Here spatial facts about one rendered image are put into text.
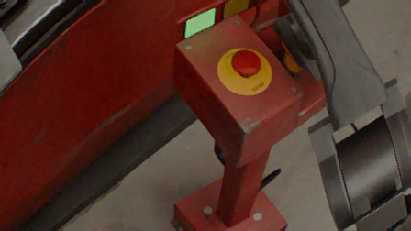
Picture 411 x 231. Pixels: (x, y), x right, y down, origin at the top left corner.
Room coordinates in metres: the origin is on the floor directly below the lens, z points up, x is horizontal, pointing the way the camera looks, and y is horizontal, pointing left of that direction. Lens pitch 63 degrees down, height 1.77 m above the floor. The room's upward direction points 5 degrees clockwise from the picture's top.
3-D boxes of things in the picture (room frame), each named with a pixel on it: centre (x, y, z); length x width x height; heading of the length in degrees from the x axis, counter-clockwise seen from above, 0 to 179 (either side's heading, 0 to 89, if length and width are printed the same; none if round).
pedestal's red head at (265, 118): (0.61, -0.08, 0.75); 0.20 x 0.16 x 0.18; 129
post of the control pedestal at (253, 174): (0.61, -0.08, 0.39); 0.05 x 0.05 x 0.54; 39
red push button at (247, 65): (0.57, -0.05, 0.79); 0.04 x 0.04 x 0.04
